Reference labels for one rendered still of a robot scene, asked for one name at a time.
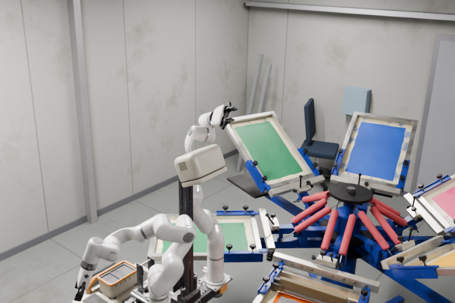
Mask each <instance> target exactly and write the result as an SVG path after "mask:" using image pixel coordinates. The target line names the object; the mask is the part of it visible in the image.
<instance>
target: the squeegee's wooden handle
mask: <svg viewBox="0 0 455 303"><path fill-rule="evenodd" d="M280 285H282V289H287V290H289V291H292V292H295V293H298V294H301V295H304V296H307V297H310V298H314V299H317V300H320V301H323V302H326V303H347V299H348V297H347V296H342V295H340V294H336V293H334V292H330V291H327V290H325V289H321V288H318V287H314V286H312V285H308V284H305V283H301V282H299V281H295V280H292V279H289V278H286V277H281V278H280Z"/></svg>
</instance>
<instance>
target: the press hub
mask: <svg viewBox="0 0 455 303"><path fill-rule="evenodd" d="M329 194H330V195H331V196H332V197H333V198H334V199H336V200H338V201H340V202H343V206H342V207H339V208H337V211H338V212H339V215H338V218H337V221H336V225H335V227H334V230H335V231H333V234H332V238H331V241H333V242H335V241H336V239H337V237H338V235H339V233H341V234H344V232H345V228H346V226H347V221H348V218H349V215H350V214H353V211H354V208H355V206H354V204H355V205H356V204H365V203H367V202H369V201H371V200H372V198H373V193H372V192H371V190H369V189H368V188H366V187H364V186H361V185H357V184H353V183H337V184H335V185H333V186H331V187H330V189H329ZM354 215H356V220H355V224H354V228H353V232H352V234H351V239H350V242H349V247H348V250H347V261H346V264H345V266H342V268H340V267H339V271H343V272H346V273H350V274H352V275H354V274H355V268H356V262H357V258H362V255H361V254H360V253H358V252H356V251H355V250H353V249H352V246H360V245H364V241H362V240H361V239H358V238H357V237H355V236H354V235H356V234H358V233H360V234H362V235H364V236H365V237H367V238H368V239H371V240H373V238H374V237H373V235H372V234H371V232H369V231H361V226H365V224H364V223H363V222H362V220H361V219H360V218H359V216H358V210H357V209H355V213H354ZM328 221H329V220H327V219H324V220H322V221H321V223H320V227H327V226H328ZM332 283H333V284H336V285H340V286H342V287H346V288H349V289H353V286H351V285H347V284H345V283H341V282H338V281H334V280H332Z"/></svg>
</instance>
